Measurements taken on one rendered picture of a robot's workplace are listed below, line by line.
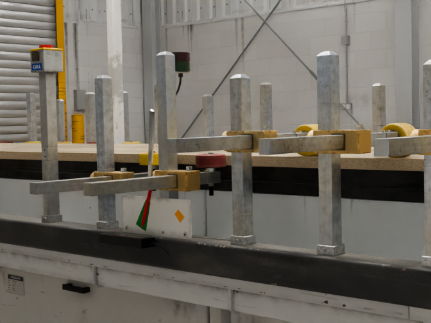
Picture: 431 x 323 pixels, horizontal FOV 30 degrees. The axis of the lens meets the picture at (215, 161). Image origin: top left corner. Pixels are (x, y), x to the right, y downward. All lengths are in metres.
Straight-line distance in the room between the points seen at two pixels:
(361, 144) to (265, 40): 9.40
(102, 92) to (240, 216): 0.58
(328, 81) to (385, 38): 8.28
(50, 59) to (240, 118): 0.76
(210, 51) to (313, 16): 1.86
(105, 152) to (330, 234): 0.76
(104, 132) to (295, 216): 0.58
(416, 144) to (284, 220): 0.73
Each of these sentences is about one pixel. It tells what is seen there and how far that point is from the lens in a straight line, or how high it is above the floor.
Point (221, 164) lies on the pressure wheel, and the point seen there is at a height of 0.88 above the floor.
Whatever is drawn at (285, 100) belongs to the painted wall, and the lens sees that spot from 10.82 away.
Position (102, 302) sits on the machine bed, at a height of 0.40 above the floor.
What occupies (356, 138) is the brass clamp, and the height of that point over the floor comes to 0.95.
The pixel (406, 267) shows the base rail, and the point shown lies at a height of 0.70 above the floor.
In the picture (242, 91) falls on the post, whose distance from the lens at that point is 1.89.
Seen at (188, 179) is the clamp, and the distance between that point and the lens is 2.01.
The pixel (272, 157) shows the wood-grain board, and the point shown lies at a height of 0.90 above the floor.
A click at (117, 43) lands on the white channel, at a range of 3.71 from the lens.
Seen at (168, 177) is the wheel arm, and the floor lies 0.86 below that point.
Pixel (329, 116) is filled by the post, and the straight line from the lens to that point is 1.73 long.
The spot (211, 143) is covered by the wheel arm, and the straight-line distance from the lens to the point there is 1.75.
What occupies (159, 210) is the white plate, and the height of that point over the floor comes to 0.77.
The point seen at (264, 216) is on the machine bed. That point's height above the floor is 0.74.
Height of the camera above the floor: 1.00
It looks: 3 degrees down
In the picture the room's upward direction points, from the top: 1 degrees counter-clockwise
